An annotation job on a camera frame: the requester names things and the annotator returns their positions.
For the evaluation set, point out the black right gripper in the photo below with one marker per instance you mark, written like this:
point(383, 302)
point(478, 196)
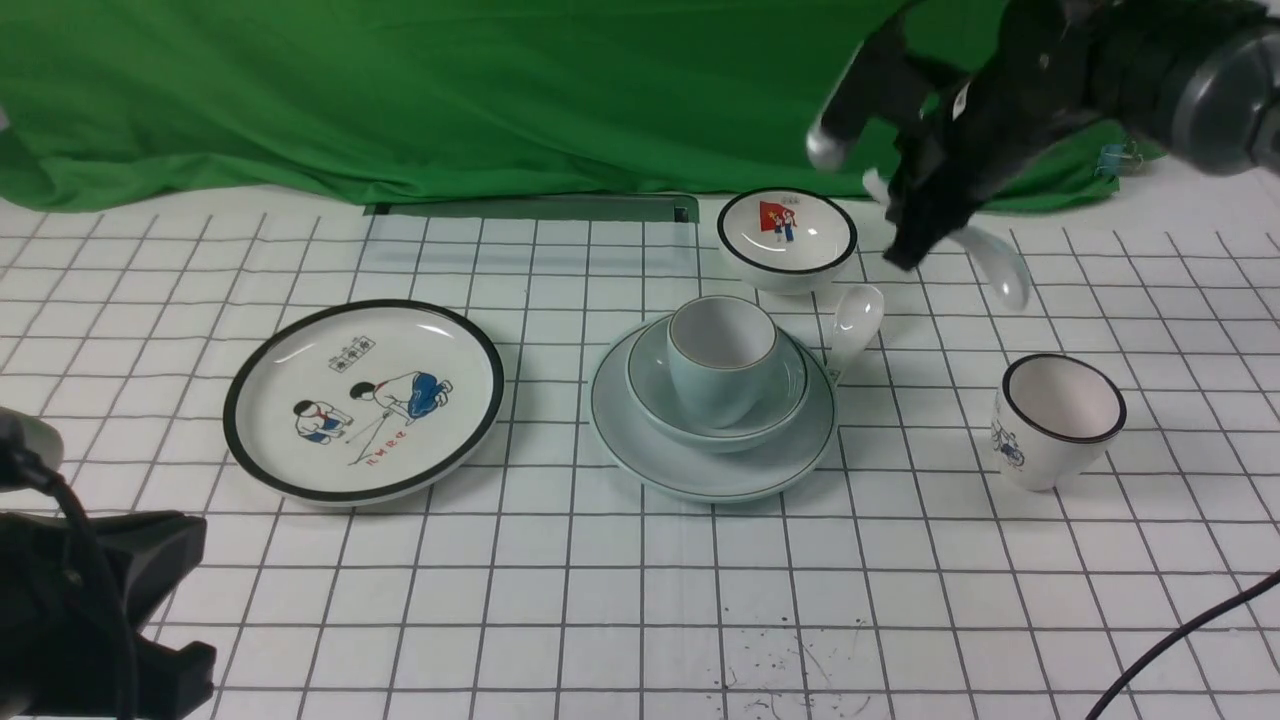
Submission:
point(1058, 67)

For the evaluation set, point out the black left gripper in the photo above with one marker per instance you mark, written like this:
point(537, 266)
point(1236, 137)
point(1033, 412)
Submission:
point(66, 645)

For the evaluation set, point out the plain white ceramic spoon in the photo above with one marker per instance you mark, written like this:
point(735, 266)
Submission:
point(1007, 275)

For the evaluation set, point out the pale blue cup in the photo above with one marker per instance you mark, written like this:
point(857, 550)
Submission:
point(723, 355)

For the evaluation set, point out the pale blue bowl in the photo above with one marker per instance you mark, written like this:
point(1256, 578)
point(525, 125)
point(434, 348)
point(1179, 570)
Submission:
point(651, 388)

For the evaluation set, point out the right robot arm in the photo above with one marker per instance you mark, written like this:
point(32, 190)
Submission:
point(1198, 79)

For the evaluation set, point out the small black rimmed cartoon bowl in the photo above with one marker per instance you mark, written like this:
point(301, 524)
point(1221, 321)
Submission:
point(786, 241)

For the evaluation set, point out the blue binder clip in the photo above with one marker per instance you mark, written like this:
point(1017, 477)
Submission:
point(1119, 160)

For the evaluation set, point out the white black rimmed cartoon cup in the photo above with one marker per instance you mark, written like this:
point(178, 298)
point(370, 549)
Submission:
point(1053, 416)

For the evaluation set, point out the black rimmed cartoon plate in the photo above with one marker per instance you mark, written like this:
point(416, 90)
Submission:
point(364, 402)

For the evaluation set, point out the pale blue plate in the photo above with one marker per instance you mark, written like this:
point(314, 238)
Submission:
point(682, 471)

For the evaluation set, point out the green backdrop cloth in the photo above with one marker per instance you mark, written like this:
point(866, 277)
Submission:
point(111, 102)

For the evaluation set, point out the white spoon with printed handle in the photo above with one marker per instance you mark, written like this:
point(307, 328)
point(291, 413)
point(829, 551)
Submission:
point(856, 322)

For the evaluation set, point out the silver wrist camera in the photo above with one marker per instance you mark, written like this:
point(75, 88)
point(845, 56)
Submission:
point(885, 80)

